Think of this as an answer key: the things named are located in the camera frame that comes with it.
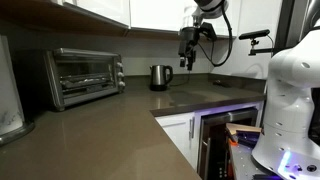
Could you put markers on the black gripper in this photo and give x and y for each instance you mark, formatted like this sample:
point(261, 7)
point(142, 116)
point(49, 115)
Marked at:
point(189, 40)

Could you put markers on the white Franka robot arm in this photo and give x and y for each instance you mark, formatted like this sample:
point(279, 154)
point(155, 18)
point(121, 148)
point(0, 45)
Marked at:
point(290, 100)

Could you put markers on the white upper cabinet door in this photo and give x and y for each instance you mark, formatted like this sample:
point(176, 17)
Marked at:
point(103, 10)
point(156, 13)

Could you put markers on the white cabinet door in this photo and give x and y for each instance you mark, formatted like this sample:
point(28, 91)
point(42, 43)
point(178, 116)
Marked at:
point(103, 10)
point(180, 133)
point(156, 13)

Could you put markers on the silver oven knob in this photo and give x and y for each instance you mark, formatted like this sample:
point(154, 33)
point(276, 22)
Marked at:
point(121, 84)
point(120, 74)
point(119, 65)

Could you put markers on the white lower cabinet door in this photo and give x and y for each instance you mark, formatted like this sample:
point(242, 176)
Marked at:
point(180, 133)

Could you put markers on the foil covered oven tray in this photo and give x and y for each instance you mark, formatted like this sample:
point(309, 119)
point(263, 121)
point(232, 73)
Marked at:
point(85, 81)

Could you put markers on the stainless steel toaster oven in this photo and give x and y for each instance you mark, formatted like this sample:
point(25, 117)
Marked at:
point(50, 80)

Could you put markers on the stainless steel electric kettle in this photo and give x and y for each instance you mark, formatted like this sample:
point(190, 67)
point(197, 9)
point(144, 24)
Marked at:
point(159, 78)

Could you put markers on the wooden cart top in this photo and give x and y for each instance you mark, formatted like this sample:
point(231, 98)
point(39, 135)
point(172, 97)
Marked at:
point(243, 127)

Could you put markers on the under-counter steel appliance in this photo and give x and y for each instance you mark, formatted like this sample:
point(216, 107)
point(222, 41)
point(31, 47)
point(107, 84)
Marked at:
point(213, 146)

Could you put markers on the orange black clamp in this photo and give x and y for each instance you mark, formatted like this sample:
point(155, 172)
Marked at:
point(232, 141)

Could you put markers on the white perforated robot table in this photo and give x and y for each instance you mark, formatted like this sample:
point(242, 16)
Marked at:
point(243, 163)

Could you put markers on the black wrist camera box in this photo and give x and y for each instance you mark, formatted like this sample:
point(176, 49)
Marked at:
point(208, 31)

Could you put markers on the black stereo camera on mount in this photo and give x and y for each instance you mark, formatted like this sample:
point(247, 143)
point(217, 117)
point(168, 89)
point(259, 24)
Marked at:
point(255, 34)

